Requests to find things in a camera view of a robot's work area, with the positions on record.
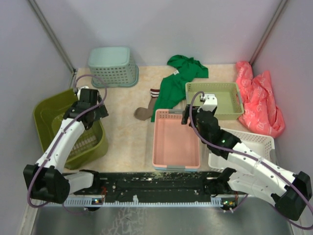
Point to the brown striped sock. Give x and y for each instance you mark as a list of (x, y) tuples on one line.
[(142, 113)]

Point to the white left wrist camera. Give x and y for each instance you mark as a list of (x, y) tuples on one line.
[(78, 91)]

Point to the green shirt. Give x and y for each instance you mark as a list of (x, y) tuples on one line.
[(172, 88)]

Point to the pink plastic basket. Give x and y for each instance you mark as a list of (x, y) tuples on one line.
[(174, 144)]

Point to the light blue laundry basket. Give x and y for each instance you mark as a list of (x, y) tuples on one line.
[(113, 66)]

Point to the olive green laundry basket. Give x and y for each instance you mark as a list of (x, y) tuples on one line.
[(48, 115)]

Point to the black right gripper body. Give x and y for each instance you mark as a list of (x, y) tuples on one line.
[(195, 125)]

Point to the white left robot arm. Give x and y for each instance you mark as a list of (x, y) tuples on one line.
[(44, 179)]

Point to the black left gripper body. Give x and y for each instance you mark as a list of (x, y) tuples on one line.
[(96, 115)]

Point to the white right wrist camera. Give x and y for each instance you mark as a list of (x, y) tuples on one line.
[(209, 103)]

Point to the white plastic basket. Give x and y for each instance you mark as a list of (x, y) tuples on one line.
[(261, 144)]

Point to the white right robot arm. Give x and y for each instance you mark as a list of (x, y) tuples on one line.
[(289, 193)]

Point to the white slotted cable duct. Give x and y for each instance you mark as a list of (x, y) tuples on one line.
[(90, 202)]

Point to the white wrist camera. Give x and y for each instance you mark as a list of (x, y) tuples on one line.
[(209, 103), (78, 91)]

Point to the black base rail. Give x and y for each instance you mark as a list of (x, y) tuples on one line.
[(159, 186)]

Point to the light green plastic basket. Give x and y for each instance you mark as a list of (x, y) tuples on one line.
[(229, 103)]

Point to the pink plastic bag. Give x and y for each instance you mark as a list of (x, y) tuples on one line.
[(261, 114)]

